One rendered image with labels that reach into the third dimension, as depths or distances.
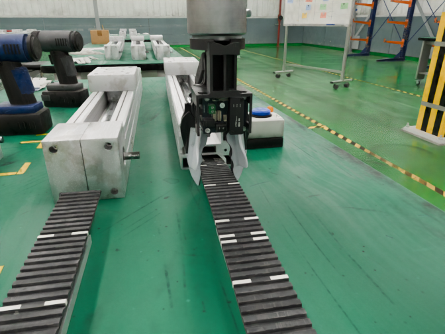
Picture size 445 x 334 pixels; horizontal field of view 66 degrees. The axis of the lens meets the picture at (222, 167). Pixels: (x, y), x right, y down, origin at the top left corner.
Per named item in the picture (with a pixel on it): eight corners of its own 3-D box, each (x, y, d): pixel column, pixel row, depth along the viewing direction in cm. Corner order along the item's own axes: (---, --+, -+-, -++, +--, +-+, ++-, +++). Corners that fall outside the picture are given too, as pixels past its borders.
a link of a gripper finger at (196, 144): (181, 196, 48) (194, 134, 45) (179, 178, 53) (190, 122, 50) (203, 199, 49) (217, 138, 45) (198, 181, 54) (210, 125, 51)
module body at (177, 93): (235, 166, 62) (236, 120, 59) (181, 169, 61) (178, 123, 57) (191, 88, 135) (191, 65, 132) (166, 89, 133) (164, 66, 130)
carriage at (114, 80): (136, 101, 86) (134, 73, 83) (91, 103, 84) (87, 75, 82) (139, 89, 101) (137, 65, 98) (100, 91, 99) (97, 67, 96)
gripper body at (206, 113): (195, 142, 43) (191, 40, 38) (189, 123, 51) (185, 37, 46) (253, 138, 44) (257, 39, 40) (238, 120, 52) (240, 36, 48)
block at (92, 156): (141, 196, 52) (135, 136, 48) (53, 203, 50) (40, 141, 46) (143, 172, 60) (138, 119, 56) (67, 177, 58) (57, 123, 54)
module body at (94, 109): (128, 173, 59) (123, 126, 56) (67, 177, 58) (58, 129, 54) (142, 89, 132) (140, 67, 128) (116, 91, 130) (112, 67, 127)
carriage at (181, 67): (199, 83, 112) (198, 61, 109) (165, 83, 110) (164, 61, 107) (194, 75, 126) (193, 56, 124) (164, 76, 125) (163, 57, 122)
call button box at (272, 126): (283, 147, 72) (285, 118, 69) (238, 150, 70) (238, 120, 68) (271, 135, 79) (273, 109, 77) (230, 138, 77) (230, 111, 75)
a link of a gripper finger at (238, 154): (240, 195, 49) (227, 137, 46) (232, 178, 55) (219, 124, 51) (261, 189, 50) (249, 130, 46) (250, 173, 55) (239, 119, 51)
